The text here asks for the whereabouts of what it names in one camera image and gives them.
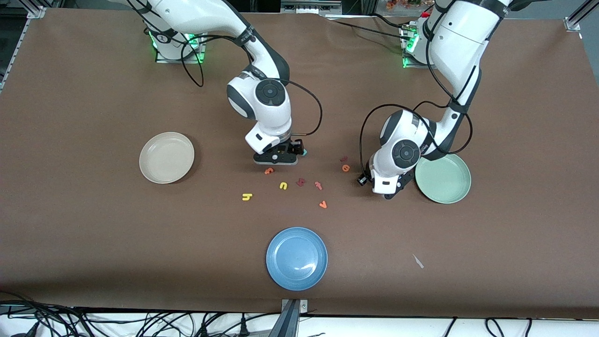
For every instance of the metal table corner bracket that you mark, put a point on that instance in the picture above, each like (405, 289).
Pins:
(36, 11)
(573, 25)

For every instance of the aluminium frame post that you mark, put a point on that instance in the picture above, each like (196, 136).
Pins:
(368, 5)

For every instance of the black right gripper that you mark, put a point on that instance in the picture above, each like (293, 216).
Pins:
(295, 146)

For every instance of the beige round plate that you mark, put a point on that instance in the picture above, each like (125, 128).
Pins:
(166, 157)

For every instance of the black power plug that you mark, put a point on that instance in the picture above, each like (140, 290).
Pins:
(243, 327)
(203, 330)

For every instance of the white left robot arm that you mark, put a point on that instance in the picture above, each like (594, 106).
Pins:
(461, 42)

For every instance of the green round plate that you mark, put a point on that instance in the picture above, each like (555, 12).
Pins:
(444, 185)

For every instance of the aluminium frame extrusion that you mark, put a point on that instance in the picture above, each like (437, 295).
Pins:
(585, 9)

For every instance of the grey power strip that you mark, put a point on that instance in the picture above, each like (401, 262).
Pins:
(309, 7)

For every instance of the table cover sheet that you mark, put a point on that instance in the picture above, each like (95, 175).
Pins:
(93, 234)

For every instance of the blue round plate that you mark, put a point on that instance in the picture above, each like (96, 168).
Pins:
(296, 259)

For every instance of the small white paper scrap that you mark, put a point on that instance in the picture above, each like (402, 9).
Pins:
(418, 261)

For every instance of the aluminium table edge rail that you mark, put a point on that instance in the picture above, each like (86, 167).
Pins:
(20, 49)

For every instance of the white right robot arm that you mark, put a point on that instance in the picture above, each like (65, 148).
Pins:
(206, 14)

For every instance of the metal clamp bracket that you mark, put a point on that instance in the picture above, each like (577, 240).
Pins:
(303, 306)

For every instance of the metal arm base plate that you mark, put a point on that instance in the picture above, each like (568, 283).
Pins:
(178, 61)
(414, 67)

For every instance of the grey camera mount pole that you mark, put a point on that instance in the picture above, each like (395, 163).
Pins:
(286, 325)

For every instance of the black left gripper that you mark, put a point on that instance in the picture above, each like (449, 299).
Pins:
(364, 179)

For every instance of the orange flower decoration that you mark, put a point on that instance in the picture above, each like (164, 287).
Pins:
(402, 3)

